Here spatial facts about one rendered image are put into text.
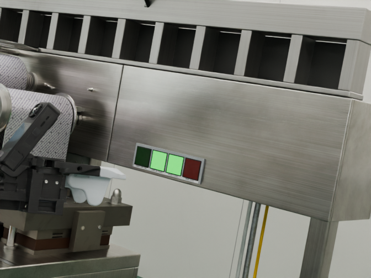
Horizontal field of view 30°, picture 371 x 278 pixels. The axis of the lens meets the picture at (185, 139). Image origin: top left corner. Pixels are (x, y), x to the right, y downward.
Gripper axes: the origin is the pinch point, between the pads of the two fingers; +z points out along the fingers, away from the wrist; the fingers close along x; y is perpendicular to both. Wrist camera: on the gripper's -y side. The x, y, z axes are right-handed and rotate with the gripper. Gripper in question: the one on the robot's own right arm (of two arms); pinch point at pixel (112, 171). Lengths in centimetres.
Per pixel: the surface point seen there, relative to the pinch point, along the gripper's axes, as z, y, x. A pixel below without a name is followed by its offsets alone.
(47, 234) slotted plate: 19, 18, -78
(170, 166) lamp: 49, -4, -71
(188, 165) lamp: 52, -5, -65
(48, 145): 23, -6, -97
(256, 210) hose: 72, 6, -59
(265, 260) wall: 229, 42, -256
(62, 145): 28, -7, -99
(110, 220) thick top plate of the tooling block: 40, 13, -85
